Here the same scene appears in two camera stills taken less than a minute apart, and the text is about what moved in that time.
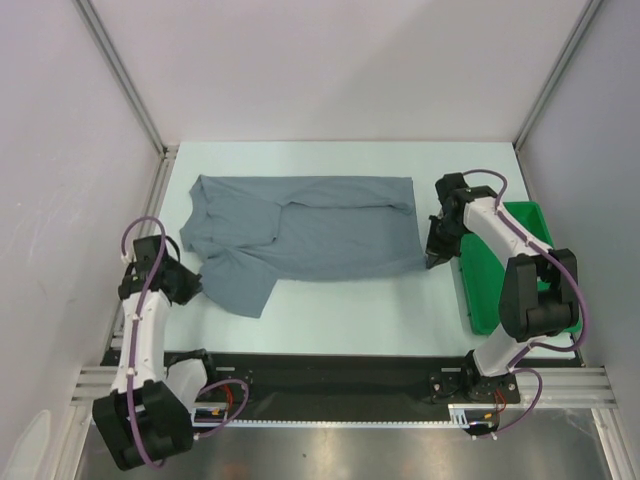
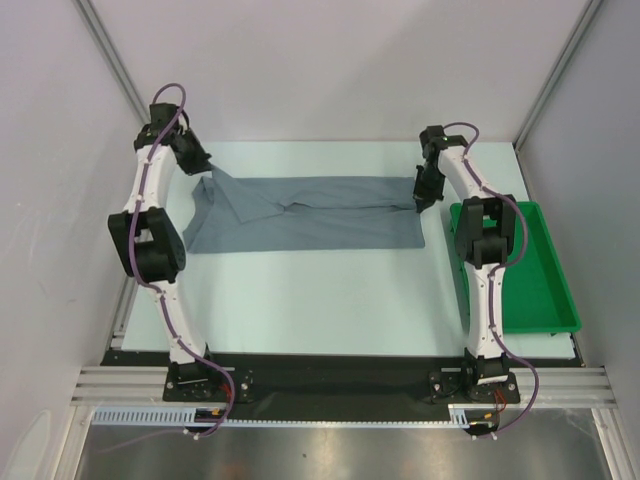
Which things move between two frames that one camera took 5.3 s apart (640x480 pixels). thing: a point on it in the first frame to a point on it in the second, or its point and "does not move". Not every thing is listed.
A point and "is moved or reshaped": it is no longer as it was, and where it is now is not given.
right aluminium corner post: x=590 y=10 does not move
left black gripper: x=192 y=285 to x=201 y=162
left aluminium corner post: x=117 y=61 does not move
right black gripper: x=441 y=239 to x=426 y=190
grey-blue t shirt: x=250 y=230 is moved or reshaped
